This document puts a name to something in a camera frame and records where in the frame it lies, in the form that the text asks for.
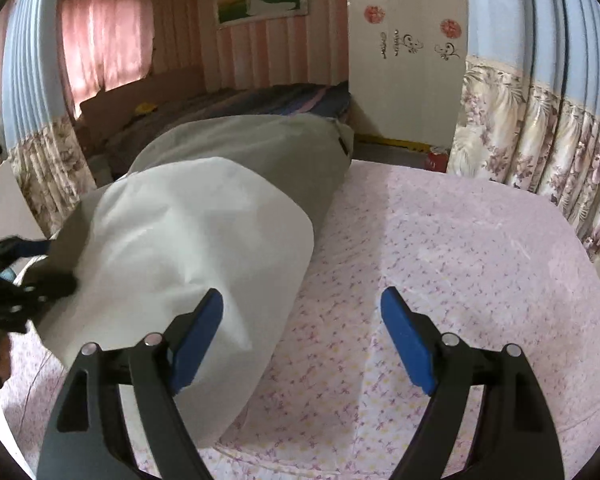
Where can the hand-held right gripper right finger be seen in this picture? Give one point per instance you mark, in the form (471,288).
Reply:
(407,340)

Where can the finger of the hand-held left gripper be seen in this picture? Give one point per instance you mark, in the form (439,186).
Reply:
(50,287)
(25,248)

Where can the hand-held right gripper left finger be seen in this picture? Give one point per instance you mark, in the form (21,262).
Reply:
(197,340)

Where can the grey and white jacket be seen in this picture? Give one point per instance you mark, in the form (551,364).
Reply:
(190,240)

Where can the person's left hand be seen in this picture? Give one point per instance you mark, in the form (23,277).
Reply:
(2,360)

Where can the pink floral bedsheet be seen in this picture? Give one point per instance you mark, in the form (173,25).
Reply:
(430,260)

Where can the blue floral curtain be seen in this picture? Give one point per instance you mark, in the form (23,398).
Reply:
(530,125)
(40,110)

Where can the brown headboard cushion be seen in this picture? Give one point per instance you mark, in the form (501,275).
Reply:
(130,100)

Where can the red drink can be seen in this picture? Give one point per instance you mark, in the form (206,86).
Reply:
(436,160)

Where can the small yellow toy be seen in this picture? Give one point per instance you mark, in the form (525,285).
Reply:
(146,108)

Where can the pink window curtain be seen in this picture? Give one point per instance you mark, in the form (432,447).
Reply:
(105,35)

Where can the white door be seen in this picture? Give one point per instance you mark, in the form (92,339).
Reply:
(405,95)

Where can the dark ornament door sticker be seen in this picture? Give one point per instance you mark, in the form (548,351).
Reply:
(383,45)

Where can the red round door sticker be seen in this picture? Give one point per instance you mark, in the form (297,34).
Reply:
(374,14)
(450,28)

